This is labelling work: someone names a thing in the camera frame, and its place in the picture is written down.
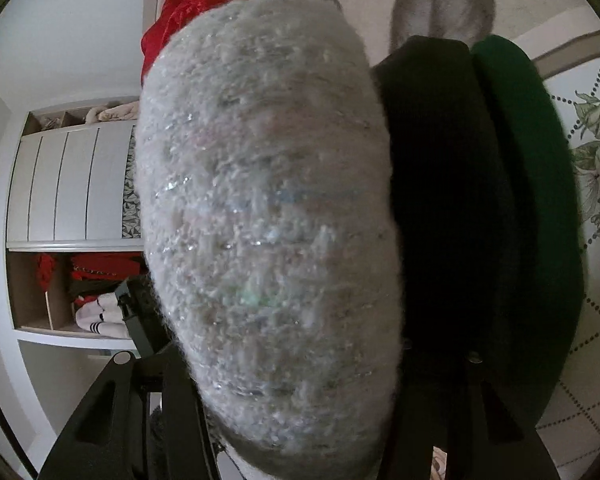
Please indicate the red clothes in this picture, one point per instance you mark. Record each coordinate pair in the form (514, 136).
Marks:
(100, 267)

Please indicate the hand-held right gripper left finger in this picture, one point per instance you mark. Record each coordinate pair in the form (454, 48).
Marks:
(105, 410)

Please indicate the white wardrobe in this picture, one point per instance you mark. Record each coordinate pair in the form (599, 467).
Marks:
(65, 185)

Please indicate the white striped socks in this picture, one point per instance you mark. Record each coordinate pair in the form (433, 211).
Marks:
(100, 317)

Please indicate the red velvet garment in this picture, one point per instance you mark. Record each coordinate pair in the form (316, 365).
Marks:
(185, 10)

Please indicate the white fuzzy sweater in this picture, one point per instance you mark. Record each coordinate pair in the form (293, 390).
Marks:
(265, 220)

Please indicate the beige folded clothes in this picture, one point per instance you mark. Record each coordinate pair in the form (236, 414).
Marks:
(112, 111)

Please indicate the dark green garment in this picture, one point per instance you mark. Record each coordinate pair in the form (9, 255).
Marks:
(540, 220)

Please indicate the beige animal print blanket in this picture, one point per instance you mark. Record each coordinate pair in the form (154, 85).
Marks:
(440, 0)

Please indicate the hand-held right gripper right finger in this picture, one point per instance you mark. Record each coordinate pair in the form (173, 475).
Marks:
(500, 440)

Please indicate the black garment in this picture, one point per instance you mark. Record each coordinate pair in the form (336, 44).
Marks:
(445, 200)

